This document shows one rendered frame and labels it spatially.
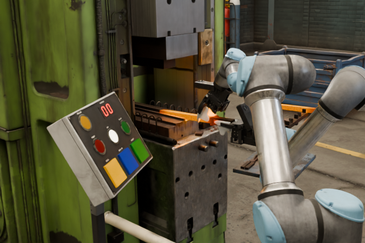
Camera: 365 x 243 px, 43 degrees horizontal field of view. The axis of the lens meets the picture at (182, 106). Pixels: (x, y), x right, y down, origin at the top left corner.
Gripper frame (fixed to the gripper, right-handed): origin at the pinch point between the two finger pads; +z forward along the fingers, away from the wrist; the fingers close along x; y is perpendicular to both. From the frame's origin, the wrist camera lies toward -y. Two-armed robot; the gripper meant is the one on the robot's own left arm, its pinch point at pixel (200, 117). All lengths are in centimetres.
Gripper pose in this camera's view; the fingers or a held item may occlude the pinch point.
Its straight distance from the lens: 196.9
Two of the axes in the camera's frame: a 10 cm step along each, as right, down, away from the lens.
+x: 6.6, -2.0, 7.2
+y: 6.6, 6.0, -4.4
